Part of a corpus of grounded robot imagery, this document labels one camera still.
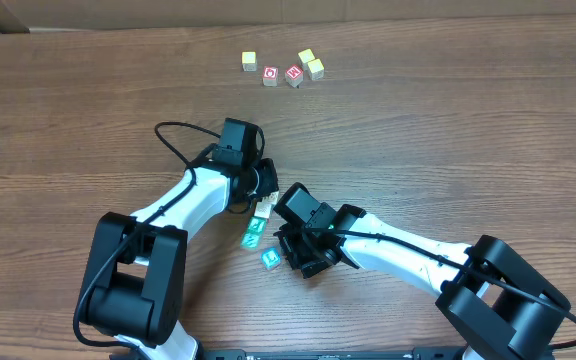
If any blue L wooden block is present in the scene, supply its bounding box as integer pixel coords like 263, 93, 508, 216
260, 247, 281, 270

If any green letter wooden block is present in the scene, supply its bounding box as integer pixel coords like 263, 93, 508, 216
246, 216, 268, 234

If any green B wooden block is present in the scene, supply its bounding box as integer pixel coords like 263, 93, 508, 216
240, 232, 262, 250

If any white picture wooden block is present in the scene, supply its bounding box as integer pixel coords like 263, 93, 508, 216
266, 191, 279, 205

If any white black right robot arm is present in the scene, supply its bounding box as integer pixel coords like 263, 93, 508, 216
274, 183, 571, 359

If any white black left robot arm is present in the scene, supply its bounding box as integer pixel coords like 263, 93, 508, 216
72, 118, 278, 359

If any red O wooden block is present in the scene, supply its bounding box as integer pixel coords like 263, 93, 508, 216
262, 66, 279, 87

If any red M wooden block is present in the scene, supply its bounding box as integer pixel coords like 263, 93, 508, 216
285, 64, 304, 88

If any yellow wooden block far left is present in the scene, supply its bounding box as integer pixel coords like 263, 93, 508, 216
241, 51, 257, 72

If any yellow wooden block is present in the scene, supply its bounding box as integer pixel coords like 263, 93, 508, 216
298, 48, 316, 71
306, 58, 325, 81
241, 51, 257, 72

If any yellow wooden block right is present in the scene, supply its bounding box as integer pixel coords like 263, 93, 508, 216
306, 58, 325, 81

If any yellow wooden block top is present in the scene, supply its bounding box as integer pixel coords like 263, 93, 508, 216
298, 48, 316, 71

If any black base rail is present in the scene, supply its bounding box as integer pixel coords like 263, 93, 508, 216
201, 346, 465, 360

